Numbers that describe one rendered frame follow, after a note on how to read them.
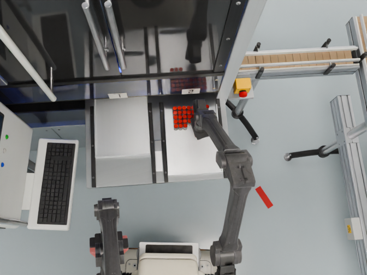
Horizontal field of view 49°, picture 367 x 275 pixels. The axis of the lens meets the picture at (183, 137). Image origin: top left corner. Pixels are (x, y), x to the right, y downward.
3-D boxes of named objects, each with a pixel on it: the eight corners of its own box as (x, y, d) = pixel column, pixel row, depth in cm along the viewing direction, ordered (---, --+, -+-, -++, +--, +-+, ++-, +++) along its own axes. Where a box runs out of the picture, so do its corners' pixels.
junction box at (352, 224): (343, 218, 232) (350, 217, 224) (352, 217, 233) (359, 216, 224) (347, 240, 229) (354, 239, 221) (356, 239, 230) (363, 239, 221)
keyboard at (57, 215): (47, 142, 202) (46, 141, 200) (76, 143, 202) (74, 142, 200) (37, 223, 192) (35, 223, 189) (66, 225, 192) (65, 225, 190)
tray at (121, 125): (94, 92, 202) (93, 89, 199) (146, 89, 203) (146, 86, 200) (96, 158, 193) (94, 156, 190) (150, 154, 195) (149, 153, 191)
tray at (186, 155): (164, 108, 201) (164, 106, 198) (215, 106, 202) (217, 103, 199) (167, 176, 192) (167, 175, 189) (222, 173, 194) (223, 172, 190)
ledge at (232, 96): (225, 75, 209) (225, 73, 207) (250, 73, 209) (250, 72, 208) (228, 100, 205) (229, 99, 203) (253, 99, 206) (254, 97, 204)
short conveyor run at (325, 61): (224, 84, 209) (229, 72, 194) (221, 57, 213) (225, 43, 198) (353, 77, 213) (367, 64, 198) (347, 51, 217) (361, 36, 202)
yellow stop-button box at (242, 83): (232, 80, 198) (234, 74, 191) (247, 79, 198) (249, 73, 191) (234, 95, 196) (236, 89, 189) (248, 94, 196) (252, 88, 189)
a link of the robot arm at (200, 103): (196, 120, 165) (215, 119, 167) (193, 93, 168) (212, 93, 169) (189, 128, 176) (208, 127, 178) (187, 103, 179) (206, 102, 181)
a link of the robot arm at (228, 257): (219, 277, 147) (234, 275, 148) (222, 255, 143) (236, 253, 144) (212, 261, 155) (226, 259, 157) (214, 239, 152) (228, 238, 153)
